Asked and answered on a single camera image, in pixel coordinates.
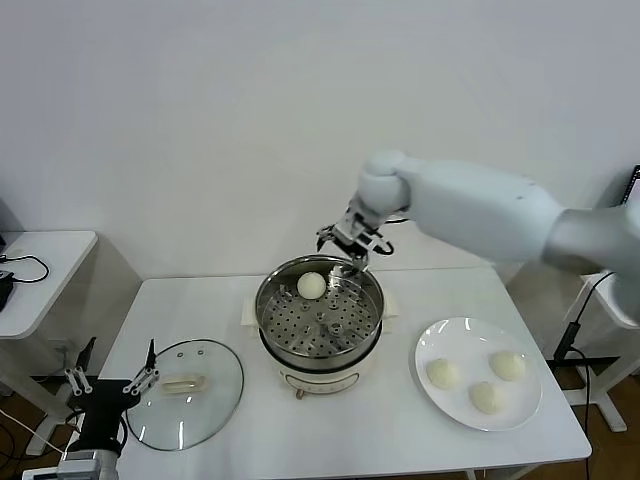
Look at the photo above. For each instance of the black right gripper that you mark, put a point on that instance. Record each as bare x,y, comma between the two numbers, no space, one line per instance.
350,225

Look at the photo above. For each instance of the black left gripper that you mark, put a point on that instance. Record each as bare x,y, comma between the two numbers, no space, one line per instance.
105,400

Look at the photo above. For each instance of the white steamed baozi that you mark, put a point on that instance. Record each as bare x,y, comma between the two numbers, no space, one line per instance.
507,366
487,397
311,286
442,373

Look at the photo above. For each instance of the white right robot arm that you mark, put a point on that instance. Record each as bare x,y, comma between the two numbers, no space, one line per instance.
475,210

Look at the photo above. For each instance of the perforated steel steamer basket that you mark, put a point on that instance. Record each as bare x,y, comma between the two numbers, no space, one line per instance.
280,320

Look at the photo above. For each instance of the white side table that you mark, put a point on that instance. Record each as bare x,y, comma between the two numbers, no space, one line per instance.
50,280
607,380

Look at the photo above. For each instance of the cream electric cooker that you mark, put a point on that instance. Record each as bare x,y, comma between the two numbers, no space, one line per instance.
325,380

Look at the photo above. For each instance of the white round plate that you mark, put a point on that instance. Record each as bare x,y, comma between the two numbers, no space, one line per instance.
435,345

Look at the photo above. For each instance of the black power adapter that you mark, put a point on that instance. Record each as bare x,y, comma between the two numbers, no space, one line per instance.
5,292

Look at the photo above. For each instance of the open dark grey laptop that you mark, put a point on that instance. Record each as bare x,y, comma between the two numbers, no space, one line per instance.
635,185

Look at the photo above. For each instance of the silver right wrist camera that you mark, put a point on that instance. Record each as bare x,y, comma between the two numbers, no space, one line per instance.
370,243

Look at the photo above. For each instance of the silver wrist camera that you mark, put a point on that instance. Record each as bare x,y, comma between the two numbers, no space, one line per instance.
370,243
80,462

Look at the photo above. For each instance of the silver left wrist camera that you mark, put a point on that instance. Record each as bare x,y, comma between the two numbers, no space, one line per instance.
80,462

